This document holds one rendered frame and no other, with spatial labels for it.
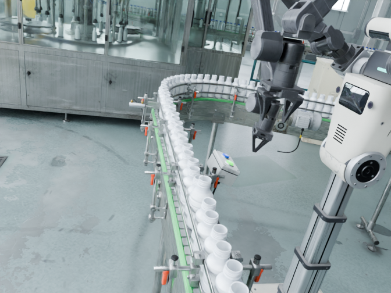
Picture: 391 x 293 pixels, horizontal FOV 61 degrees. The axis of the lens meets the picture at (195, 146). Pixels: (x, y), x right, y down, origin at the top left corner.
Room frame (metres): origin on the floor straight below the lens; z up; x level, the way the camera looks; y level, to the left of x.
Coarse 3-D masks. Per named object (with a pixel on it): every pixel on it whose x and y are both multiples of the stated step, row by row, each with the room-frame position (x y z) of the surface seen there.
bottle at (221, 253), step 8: (216, 248) 0.58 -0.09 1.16; (224, 248) 0.61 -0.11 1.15; (208, 256) 0.60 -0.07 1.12; (216, 256) 0.58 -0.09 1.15; (224, 256) 0.58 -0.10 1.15; (208, 264) 0.58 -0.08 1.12; (216, 264) 0.57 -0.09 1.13; (224, 264) 0.57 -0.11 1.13; (216, 272) 0.56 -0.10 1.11; (208, 288) 0.57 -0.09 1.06
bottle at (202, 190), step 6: (198, 180) 0.82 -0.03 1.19; (204, 180) 0.84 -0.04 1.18; (210, 180) 0.83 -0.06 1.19; (198, 186) 0.81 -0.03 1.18; (204, 186) 0.81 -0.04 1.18; (210, 186) 0.82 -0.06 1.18; (192, 192) 0.82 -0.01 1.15; (198, 192) 0.81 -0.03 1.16; (204, 192) 0.81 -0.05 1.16; (210, 192) 0.82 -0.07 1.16; (192, 198) 0.80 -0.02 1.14; (198, 198) 0.79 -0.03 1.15; (192, 204) 0.80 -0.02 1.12; (198, 204) 0.79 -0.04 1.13; (192, 210) 0.80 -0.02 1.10; (192, 228) 0.80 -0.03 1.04
